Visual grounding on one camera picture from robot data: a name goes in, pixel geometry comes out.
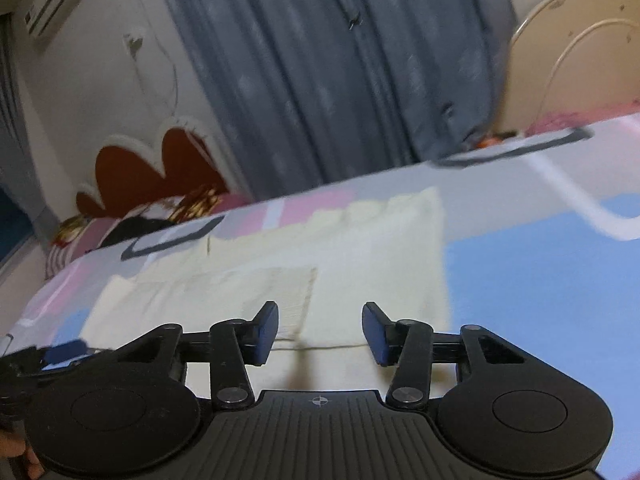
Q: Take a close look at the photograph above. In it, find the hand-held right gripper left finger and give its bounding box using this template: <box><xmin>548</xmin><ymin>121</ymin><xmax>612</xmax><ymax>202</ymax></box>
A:
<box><xmin>112</xmin><ymin>301</ymin><xmax>279</xmax><ymax>407</ymax></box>

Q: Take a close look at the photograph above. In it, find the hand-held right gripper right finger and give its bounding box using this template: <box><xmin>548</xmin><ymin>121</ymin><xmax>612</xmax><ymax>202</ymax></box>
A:
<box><xmin>362</xmin><ymin>302</ymin><xmax>531</xmax><ymax>408</ymax></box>

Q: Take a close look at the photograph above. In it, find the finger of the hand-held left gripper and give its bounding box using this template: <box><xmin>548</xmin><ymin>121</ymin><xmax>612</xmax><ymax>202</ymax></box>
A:
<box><xmin>0</xmin><ymin>348</ymin><xmax>49</xmax><ymax>379</ymax></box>
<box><xmin>40</xmin><ymin>340</ymin><xmax>89</xmax><ymax>364</ymax></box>

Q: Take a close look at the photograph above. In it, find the cream towel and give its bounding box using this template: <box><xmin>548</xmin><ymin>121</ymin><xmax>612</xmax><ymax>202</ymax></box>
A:
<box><xmin>81</xmin><ymin>187</ymin><xmax>452</xmax><ymax>397</ymax></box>

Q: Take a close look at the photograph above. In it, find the person's left hand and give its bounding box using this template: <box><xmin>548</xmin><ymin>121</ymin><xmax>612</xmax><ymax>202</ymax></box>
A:
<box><xmin>0</xmin><ymin>432</ymin><xmax>45</xmax><ymax>480</ymax></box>

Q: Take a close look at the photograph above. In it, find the pink striped pillow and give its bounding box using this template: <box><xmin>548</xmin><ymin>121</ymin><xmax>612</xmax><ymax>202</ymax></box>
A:
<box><xmin>44</xmin><ymin>219</ymin><xmax>118</xmax><ymax>282</ymax></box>

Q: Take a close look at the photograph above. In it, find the dark window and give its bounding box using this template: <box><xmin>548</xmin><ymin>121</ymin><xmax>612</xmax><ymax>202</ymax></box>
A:
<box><xmin>0</xmin><ymin>185</ymin><xmax>37</xmax><ymax>263</ymax></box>

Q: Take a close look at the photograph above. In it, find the black garment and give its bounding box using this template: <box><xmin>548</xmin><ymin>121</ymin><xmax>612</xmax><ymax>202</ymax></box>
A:
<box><xmin>96</xmin><ymin>210</ymin><xmax>173</xmax><ymax>250</ymax></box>

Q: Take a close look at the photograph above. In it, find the colourful printed cloth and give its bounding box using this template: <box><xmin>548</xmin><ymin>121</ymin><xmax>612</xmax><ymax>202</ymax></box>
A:
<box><xmin>52</xmin><ymin>185</ymin><xmax>227</xmax><ymax>247</ymax></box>

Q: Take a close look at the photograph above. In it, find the patterned bed sheet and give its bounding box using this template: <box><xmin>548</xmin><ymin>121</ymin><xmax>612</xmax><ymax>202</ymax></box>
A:
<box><xmin>0</xmin><ymin>114</ymin><xmax>640</xmax><ymax>480</ymax></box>

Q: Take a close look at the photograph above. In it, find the red scalloped headboard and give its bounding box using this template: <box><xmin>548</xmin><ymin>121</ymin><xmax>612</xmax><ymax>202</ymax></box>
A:
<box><xmin>75</xmin><ymin>116</ymin><xmax>247</xmax><ymax>219</ymax></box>

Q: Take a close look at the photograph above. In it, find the orange patterned cloth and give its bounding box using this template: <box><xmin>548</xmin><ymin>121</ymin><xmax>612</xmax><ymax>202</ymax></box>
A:
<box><xmin>477</xmin><ymin>131</ymin><xmax>522</xmax><ymax>150</ymax></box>

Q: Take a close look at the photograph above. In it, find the blue-grey narrow curtain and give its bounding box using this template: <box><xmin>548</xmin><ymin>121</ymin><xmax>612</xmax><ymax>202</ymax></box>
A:
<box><xmin>0</xmin><ymin>15</ymin><xmax>42</xmax><ymax>223</ymax></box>

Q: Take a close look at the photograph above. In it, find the blue-grey wide curtain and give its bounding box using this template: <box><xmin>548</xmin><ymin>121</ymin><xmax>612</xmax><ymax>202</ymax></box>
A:
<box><xmin>150</xmin><ymin>0</ymin><xmax>517</xmax><ymax>197</ymax></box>

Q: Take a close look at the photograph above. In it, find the cream arched headboard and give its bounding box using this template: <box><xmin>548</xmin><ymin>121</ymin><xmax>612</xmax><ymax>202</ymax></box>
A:
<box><xmin>492</xmin><ymin>0</ymin><xmax>640</xmax><ymax>137</ymax></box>

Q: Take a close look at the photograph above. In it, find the white charging cable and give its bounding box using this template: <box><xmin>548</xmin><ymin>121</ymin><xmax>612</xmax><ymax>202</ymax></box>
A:
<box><xmin>131</xmin><ymin>35</ymin><xmax>182</xmax><ymax>117</ymax></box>

